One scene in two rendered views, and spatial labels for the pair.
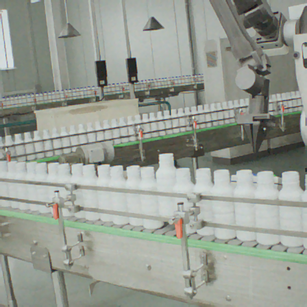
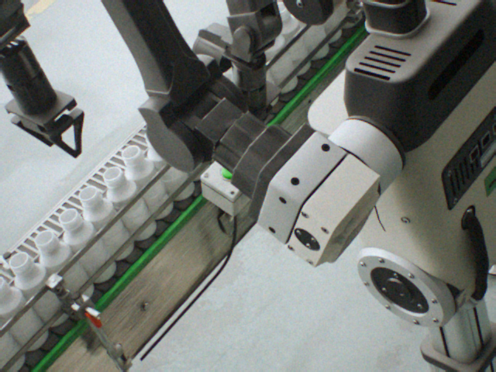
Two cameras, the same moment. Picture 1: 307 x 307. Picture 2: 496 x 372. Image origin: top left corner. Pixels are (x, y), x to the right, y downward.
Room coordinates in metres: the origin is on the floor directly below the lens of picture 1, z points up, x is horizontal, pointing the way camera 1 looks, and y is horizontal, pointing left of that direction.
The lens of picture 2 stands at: (1.64, -1.59, 2.28)
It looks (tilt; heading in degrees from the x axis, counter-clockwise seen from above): 42 degrees down; 106
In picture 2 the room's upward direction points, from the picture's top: 22 degrees counter-clockwise
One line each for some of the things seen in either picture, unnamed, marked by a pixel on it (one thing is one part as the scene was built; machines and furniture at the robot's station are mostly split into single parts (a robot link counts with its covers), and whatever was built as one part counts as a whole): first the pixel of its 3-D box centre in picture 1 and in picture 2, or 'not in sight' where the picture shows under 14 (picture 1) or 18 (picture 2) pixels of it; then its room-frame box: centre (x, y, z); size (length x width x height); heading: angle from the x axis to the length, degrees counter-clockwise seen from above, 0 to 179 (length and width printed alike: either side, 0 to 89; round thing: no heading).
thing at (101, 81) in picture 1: (100, 74); not in sight; (7.71, 0.68, 1.55); 0.17 x 0.15 x 0.42; 122
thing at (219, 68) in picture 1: (234, 98); not in sight; (7.67, -1.34, 0.96); 0.82 x 0.50 x 1.91; 122
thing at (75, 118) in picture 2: not in sight; (60, 131); (1.10, -0.49, 1.44); 0.07 x 0.07 x 0.09; 50
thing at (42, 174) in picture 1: (44, 188); not in sight; (1.61, 0.38, 1.08); 0.06 x 0.06 x 0.17
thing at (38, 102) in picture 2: not in sight; (33, 92); (1.09, -0.48, 1.51); 0.10 x 0.07 x 0.07; 140
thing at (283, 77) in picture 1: (274, 92); not in sight; (8.14, -2.11, 0.96); 0.82 x 0.50 x 1.91; 122
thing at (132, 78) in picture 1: (131, 70); not in sight; (8.00, 0.22, 1.55); 0.17 x 0.15 x 0.42; 122
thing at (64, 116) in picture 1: (92, 153); not in sight; (5.91, 0.74, 0.59); 1.10 x 0.62 x 1.18; 122
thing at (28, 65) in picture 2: not in sight; (12, 59); (1.08, -0.48, 1.57); 0.07 x 0.06 x 0.07; 140
